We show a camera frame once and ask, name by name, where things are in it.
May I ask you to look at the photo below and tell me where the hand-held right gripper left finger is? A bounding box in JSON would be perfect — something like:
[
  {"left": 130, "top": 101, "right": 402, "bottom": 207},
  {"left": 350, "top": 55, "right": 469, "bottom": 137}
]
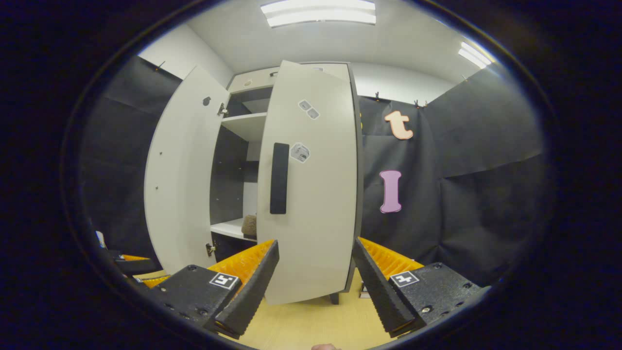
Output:
[{"left": 146, "top": 239, "right": 280, "bottom": 340}]

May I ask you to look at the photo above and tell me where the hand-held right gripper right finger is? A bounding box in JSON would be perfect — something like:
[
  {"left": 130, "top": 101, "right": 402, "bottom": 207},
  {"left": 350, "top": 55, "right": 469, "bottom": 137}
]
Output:
[{"left": 352, "top": 237, "right": 486, "bottom": 338}]

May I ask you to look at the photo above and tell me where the white cabinet door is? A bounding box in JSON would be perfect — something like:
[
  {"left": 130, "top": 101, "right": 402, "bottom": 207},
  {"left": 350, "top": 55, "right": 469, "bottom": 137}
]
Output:
[
  {"left": 257, "top": 60, "right": 363, "bottom": 306},
  {"left": 144, "top": 66, "right": 231, "bottom": 275}
]

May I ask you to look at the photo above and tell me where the white shoe cabinet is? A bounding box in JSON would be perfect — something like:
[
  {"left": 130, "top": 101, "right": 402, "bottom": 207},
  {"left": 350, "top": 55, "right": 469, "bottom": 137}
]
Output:
[{"left": 144, "top": 60, "right": 365, "bottom": 306}]

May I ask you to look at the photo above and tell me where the narrow ceiling light panel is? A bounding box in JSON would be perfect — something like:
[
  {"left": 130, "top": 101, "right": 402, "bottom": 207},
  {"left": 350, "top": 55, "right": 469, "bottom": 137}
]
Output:
[{"left": 458, "top": 41, "right": 496, "bottom": 70}]

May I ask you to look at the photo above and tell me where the large ceiling light panel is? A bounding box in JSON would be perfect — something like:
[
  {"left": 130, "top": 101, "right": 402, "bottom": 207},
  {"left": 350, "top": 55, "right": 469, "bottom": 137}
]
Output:
[{"left": 261, "top": 0, "right": 377, "bottom": 28}]

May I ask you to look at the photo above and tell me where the black flat door handle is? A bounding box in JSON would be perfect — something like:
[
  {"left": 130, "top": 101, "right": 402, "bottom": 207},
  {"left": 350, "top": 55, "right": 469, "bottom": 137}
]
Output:
[{"left": 270, "top": 142, "right": 290, "bottom": 215}]

